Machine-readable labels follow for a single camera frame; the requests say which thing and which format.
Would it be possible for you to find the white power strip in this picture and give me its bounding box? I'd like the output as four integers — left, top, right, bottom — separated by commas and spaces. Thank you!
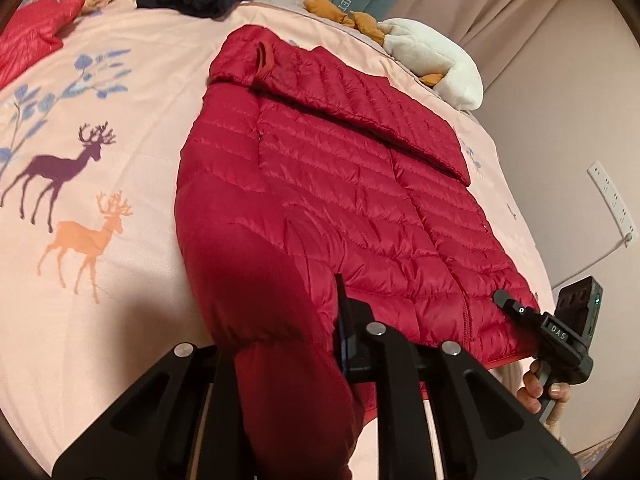
587, 160, 639, 247

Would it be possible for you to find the pink deer print duvet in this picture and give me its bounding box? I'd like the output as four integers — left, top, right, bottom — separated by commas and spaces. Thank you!
1, 0, 554, 470

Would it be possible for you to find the dark red puffer jacket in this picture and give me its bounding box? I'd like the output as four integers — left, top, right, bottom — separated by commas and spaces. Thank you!
175, 25, 536, 479

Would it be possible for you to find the white goose plush toy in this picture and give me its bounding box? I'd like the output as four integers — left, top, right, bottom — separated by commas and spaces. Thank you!
304, 0, 484, 110

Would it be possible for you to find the white power cable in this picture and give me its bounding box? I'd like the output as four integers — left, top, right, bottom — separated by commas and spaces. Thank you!
549, 238, 634, 291

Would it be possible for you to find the right hand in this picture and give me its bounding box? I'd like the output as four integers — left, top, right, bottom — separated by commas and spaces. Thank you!
516, 361, 572, 439

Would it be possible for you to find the bright red puffer jacket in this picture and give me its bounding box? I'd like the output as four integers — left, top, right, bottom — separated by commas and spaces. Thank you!
0, 0, 85, 88

